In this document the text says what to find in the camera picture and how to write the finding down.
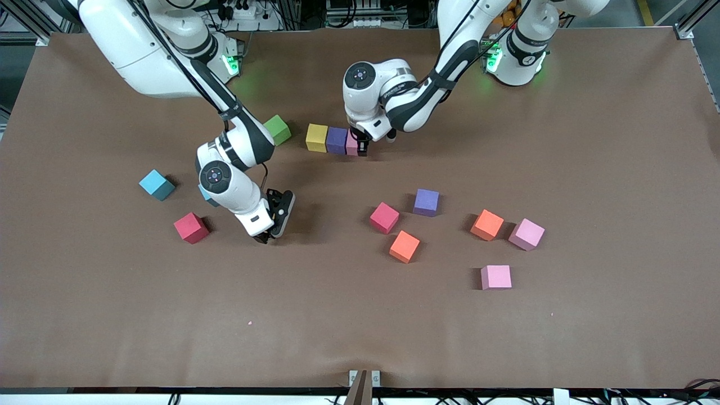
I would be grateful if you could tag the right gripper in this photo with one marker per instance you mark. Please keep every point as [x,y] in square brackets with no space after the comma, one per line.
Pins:
[263,237]

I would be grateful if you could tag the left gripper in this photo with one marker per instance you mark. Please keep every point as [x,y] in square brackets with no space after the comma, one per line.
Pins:
[361,143]

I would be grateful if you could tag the pink foam cube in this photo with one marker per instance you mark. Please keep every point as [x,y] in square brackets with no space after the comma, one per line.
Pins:
[496,277]
[526,234]
[351,145]

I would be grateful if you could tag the purple foam cube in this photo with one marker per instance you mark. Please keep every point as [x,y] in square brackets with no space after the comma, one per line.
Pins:
[336,140]
[426,202]

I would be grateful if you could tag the yellow foam cube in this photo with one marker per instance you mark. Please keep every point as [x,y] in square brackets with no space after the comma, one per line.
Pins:
[316,138]

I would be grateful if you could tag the red foam cube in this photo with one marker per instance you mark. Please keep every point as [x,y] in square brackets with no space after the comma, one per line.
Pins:
[191,228]
[384,217]

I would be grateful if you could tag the green foam cube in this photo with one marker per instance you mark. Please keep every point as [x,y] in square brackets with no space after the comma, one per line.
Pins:
[277,130]

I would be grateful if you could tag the light blue foam cube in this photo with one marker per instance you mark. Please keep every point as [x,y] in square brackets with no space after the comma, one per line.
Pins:
[157,185]
[203,197]

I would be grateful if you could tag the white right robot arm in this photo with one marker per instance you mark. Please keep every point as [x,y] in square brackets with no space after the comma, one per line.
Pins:
[215,176]

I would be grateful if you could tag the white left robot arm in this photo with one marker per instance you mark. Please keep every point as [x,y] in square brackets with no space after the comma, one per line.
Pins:
[360,76]

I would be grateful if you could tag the orange foam cube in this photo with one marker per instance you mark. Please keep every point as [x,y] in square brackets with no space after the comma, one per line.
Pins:
[487,224]
[404,246]

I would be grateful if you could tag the grey equipment rack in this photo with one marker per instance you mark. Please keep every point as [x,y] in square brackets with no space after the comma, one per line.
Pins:
[360,14]

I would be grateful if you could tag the brown table cover sheet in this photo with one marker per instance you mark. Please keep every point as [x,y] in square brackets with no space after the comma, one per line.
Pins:
[360,315]

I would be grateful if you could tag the white power strip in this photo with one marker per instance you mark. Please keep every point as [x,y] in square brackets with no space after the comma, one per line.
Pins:
[239,11]

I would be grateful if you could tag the small metal bracket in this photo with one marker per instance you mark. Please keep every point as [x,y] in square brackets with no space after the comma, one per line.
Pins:
[352,377]

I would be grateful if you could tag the aluminium frame strut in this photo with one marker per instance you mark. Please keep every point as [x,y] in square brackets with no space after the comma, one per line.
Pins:
[34,22]
[697,14]

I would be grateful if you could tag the aluminium table edge rail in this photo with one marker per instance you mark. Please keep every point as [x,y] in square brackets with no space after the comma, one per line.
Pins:
[706,73]

